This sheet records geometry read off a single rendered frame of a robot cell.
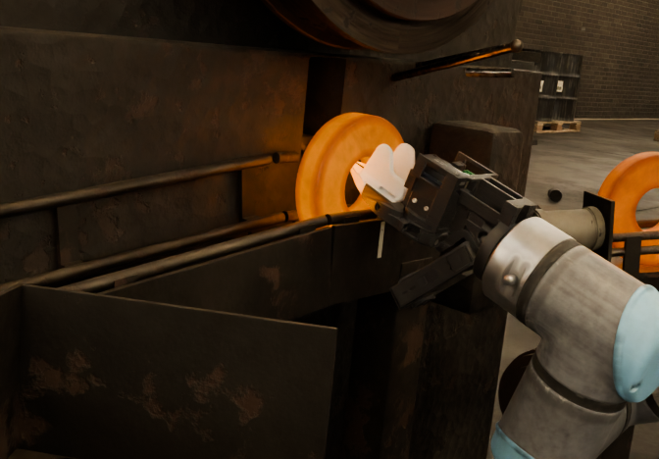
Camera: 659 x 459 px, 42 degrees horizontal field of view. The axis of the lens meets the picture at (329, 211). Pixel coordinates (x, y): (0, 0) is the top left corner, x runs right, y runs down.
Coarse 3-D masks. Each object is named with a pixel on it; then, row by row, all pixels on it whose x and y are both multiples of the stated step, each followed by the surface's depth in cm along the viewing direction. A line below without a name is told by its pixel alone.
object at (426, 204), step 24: (432, 168) 83; (456, 168) 86; (480, 168) 86; (408, 192) 85; (432, 192) 83; (456, 192) 82; (480, 192) 82; (504, 192) 81; (408, 216) 84; (432, 216) 82; (456, 216) 83; (480, 216) 81; (504, 216) 79; (528, 216) 80; (432, 240) 83; (456, 240) 83; (480, 240) 82; (480, 264) 79
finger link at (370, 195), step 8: (368, 184) 88; (368, 192) 88; (376, 192) 87; (368, 200) 87; (376, 200) 86; (384, 200) 86; (376, 208) 86; (384, 208) 85; (392, 208) 85; (400, 208) 85; (384, 216) 85; (392, 216) 84; (400, 216) 84; (392, 224) 85; (400, 224) 84; (408, 224) 84; (416, 232) 85
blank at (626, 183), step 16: (624, 160) 115; (640, 160) 113; (656, 160) 113; (608, 176) 115; (624, 176) 112; (640, 176) 113; (656, 176) 113; (608, 192) 113; (624, 192) 113; (640, 192) 113; (624, 208) 113; (624, 224) 114; (656, 240) 115; (640, 256) 115; (656, 256) 116
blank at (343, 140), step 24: (336, 120) 90; (360, 120) 90; (384, 120) 93; (312, 144) 89; (336, 144) 88; (360, 144) 90; (312, 168) 87; (336, 168) 88; (312, 192) 87; (336, 192) 89; (312, 216) 88
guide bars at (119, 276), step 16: (288, 224) 83; (304, 224) 83; (320, 224) 85; (336, 224) 87; (240, 240) 78; (256, 240) 79; (272, 240) 81; (176, 256) 73; (192, 256) 74; (208, 256) 75; (128, 272) 69; (144, 272) 70; (160, 272) 72; (64, 288) 65; (80, 288) 66; (96, 288) 67
